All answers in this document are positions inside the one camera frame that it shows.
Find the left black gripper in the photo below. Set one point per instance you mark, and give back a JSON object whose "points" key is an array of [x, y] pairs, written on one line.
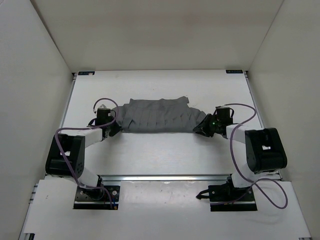
{"points": [[117, 129]]}

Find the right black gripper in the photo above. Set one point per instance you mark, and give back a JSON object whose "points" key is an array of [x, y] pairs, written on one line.
{"points": [[202, 129]]}

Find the grey pleated skirt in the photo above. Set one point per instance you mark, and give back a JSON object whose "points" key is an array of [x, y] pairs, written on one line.
{"points": [[144, 116]]}

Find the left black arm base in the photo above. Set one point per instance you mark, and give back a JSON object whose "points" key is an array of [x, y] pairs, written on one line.
{"points": [[98, 199]]}

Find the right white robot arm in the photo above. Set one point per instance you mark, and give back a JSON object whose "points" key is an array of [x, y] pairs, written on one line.
{"points": [[264, 151]]}

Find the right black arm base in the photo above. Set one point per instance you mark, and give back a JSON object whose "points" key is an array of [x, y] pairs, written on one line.
{"points": [[228, 198]]}

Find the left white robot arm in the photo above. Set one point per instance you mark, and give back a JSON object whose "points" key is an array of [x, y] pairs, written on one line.
{"points": [[66, 157]]}

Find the left blue table label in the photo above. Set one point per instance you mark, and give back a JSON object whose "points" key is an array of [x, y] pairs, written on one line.
{"points": [[86, 73]]}

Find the blue table label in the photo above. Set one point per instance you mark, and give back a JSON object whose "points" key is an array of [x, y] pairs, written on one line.
{"points": [[86, 73], [234, 71]]}

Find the right blue table label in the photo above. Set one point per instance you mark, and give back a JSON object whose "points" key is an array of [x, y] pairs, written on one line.
{"points": [[234, 71]]}

